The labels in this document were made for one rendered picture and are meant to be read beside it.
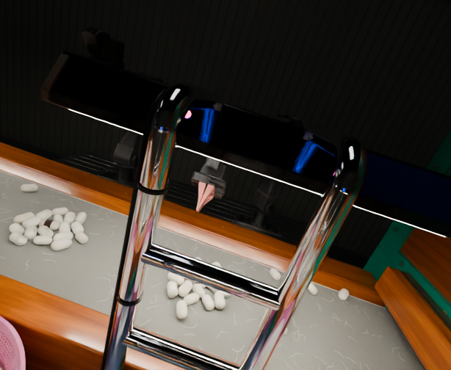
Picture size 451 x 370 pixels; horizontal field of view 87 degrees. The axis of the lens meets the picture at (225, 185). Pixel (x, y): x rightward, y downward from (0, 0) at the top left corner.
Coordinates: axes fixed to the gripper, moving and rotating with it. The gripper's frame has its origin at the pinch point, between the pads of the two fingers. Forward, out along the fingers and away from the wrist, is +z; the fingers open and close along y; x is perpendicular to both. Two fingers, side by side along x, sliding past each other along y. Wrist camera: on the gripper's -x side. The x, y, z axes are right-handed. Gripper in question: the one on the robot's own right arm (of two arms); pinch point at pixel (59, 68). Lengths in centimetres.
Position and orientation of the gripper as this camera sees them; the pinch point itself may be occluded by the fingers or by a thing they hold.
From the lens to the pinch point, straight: 67.8
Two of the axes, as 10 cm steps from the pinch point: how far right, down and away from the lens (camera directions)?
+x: -2.9, 8.9, 3.6
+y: 9.5, 3.1, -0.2
